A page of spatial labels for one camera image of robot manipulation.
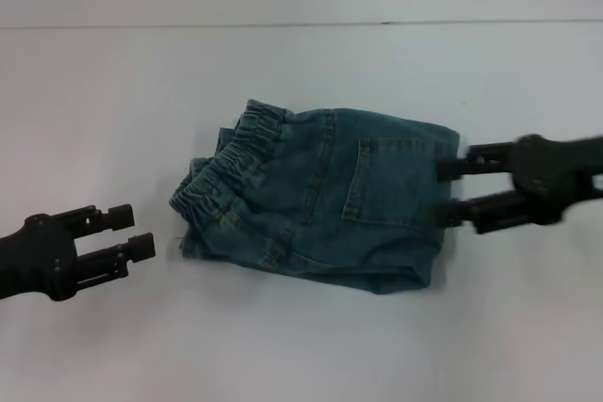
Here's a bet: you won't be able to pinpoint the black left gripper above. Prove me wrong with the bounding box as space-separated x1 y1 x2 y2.
0 202 157 304

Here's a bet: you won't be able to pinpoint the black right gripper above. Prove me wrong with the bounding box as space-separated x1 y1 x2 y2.
434 133 603 235

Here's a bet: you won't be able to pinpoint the blue denim shorts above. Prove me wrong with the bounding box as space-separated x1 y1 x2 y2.
168 98 462 296

